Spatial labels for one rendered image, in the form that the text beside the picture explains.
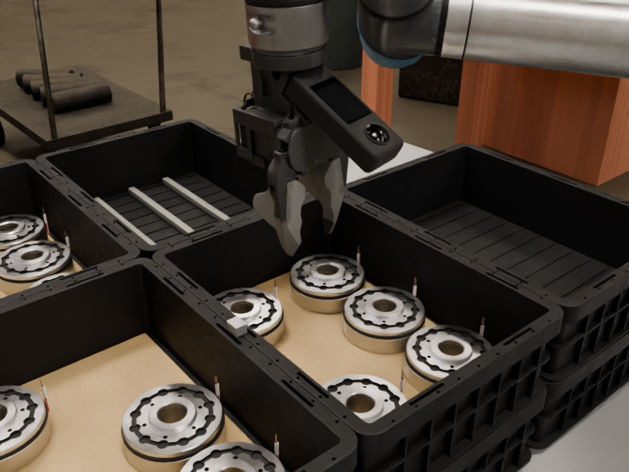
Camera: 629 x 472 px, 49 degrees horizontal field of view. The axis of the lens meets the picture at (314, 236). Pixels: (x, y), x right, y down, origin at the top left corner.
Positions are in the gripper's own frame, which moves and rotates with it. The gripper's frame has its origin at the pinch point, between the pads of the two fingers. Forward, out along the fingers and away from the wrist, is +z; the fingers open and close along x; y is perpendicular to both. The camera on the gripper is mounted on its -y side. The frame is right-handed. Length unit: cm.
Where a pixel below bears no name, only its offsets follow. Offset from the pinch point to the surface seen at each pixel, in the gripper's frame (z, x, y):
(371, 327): 14.7, -6.0, -2.8
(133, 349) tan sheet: 16.5, 14.4, 18.0
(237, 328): 5.7, 11.4, 0.3
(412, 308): 15.2, -12.8, -3.9
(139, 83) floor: 110, -195, 355
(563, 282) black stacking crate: 19.9, -36.5, -13.1
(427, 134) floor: 114, -250, 160
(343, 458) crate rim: 6.8, 16.0, -18.2
